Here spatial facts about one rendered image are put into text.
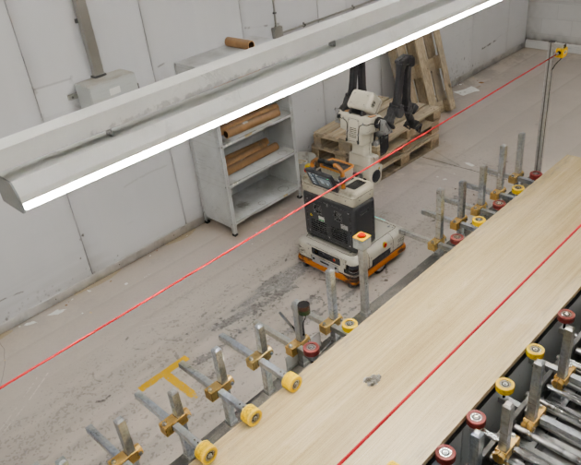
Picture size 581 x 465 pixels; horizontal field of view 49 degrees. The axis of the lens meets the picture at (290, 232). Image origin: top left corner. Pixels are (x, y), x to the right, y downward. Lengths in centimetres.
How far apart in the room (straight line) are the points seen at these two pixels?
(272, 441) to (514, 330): 129
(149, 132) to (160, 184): 391
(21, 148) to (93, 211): 379
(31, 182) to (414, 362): 198
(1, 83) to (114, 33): 94
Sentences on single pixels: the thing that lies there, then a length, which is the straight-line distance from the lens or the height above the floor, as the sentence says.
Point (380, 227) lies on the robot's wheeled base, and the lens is 518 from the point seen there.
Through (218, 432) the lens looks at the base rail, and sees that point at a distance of 310.
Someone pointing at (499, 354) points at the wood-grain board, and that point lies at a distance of 312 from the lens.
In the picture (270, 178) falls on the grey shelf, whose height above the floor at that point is 14.
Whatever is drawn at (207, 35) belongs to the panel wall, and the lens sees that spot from 572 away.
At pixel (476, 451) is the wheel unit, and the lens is 247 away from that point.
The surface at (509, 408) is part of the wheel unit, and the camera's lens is 260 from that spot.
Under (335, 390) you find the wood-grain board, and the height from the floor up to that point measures 90.
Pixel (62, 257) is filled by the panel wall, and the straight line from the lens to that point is 539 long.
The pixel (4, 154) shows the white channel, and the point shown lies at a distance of 161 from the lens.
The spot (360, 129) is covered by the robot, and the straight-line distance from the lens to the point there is 477.
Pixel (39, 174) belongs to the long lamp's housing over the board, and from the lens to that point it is 165.
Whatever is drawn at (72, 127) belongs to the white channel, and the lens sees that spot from 167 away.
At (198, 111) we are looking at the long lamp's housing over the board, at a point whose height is 237.
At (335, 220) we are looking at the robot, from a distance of 482.
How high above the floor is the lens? 299
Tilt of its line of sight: 31 degrees down
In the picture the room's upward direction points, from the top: 7 degrees counter-clockwise
